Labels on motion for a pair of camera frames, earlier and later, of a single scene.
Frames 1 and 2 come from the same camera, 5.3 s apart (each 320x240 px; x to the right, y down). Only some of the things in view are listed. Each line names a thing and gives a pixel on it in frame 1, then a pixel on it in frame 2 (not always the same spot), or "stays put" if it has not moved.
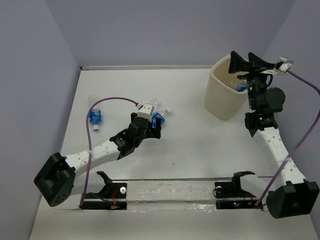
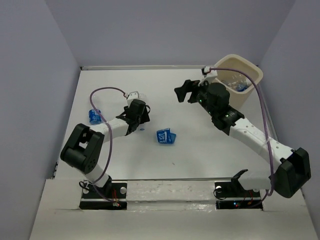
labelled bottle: (160, 114) to (142, 97)
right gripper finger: (257, 64) to (191, 84)
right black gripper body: (256, 83) to (201, 95)
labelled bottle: (241, 86) stays put
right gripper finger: (238, 64) to (181, 92)
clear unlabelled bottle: (156, 103) to (239, 81)
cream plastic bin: (221, 98) stays put
